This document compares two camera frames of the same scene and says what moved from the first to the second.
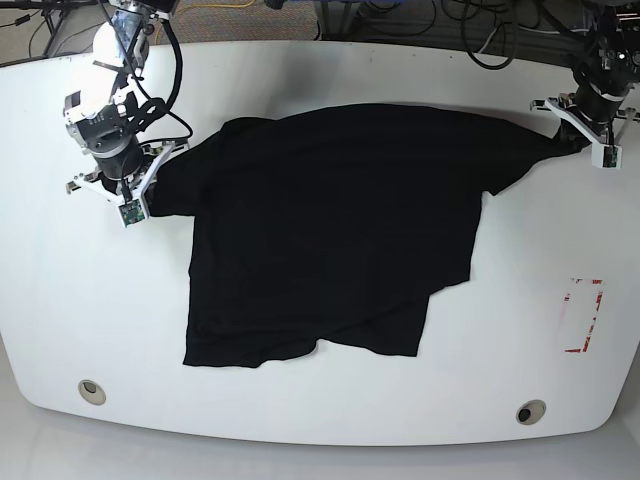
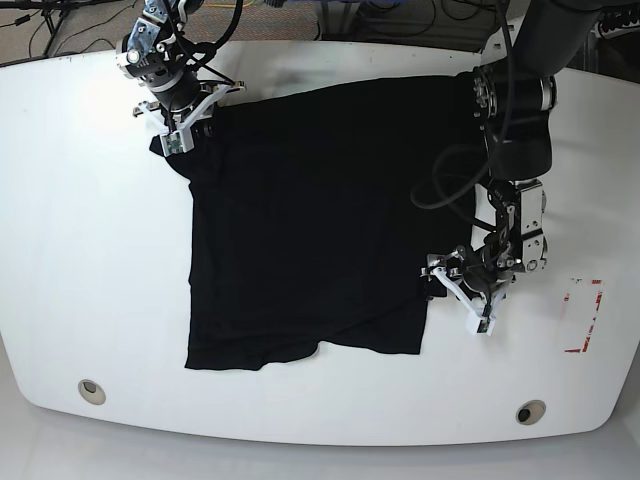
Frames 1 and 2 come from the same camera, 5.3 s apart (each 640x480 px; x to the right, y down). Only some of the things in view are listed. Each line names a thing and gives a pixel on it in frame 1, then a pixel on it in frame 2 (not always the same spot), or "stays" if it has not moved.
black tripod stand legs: (44, 6) stays
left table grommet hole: (91, 392) stays
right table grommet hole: (531, 412) stays
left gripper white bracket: (138, 200) → (173, 142)
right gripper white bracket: (577, 133) → (479, 320)
